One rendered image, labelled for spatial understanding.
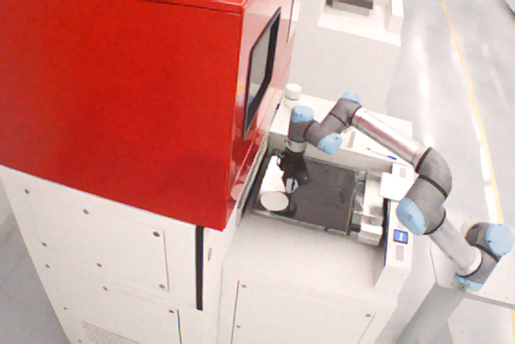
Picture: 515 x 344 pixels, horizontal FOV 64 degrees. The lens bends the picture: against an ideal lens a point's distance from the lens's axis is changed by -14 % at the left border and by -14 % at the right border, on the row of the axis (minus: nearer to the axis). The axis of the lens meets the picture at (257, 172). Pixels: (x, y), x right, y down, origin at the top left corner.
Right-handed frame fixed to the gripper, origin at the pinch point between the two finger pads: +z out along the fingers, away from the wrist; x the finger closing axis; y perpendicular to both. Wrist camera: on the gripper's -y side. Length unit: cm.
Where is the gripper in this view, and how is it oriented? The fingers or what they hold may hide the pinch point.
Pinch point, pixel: (291, 191)
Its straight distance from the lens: 177.0
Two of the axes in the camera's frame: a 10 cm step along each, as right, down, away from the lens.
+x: -8.9, 2.3, -3.9
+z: -1.0, 7.5, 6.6
